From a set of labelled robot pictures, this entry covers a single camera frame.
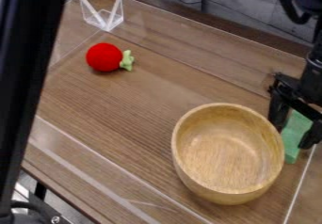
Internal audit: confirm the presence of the red plush strawberry toy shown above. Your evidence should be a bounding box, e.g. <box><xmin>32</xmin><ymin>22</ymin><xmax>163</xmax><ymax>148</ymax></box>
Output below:
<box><xmin>85</xmin><ymin>42</ymin><xmax>135</xmax><ymax>72</ymax></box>

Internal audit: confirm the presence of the clear acrylic tray wall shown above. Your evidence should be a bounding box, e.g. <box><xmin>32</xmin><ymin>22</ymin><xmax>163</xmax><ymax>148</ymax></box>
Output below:
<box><xmin>23</xmin><ymin>0</ymin><xmax>322</xmax><ymax>224</ymax></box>

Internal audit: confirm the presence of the brown wooden bowl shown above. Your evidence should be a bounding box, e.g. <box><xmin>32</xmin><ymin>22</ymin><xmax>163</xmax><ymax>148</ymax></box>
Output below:
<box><xmin>171</xmin><ymin>103</ymin><xmax>284</xmax><ymax>205</ymax></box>

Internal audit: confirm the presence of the black camera stand base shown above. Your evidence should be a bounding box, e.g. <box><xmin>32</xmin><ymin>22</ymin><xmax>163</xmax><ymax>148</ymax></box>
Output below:
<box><xmin>11</xmin><ymin>192</ymin><xmax>75</xmax><ymax>224</ymax></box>

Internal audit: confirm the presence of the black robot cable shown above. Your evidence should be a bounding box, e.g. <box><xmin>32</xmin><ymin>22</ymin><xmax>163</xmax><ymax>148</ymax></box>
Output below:
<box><xmin>268</xmin><ymin>0</ymin><xmax>315</xmax><ymax>25</ymax></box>

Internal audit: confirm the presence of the green foam block stick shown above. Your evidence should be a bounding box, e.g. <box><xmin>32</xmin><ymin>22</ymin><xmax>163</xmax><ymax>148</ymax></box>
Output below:
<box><xmin>280</xmin><ymin>110</ymin><xmax>313</xmax><ymax>164</ymax></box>

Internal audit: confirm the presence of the clear acrylic corner bracket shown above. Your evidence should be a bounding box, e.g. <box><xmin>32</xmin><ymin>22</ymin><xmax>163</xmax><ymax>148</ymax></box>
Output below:
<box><xmin>79</xmin><ymin>0</ymin><xmax>124</xmax><ymax>32</ymax></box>

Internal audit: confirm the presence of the black foreground pole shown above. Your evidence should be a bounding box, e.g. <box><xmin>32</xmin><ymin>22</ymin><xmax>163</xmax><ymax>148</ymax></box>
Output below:
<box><xmin>0</xmin><ymin>0</ymin><xmax>65</xmax><ymax>224</ymax></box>

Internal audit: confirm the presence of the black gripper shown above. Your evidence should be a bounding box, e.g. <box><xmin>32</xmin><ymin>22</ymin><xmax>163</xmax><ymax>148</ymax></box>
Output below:
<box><xmin>268</xmin><ymin>72</ymin><xmax>322</xmax><ymax>150</ymax></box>

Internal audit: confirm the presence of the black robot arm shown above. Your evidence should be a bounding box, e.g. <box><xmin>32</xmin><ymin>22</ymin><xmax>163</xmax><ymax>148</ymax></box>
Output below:
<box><xmin>268</xmin><ymin>0</ymin><xmax>322</xmax><ymax>150</ymax></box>

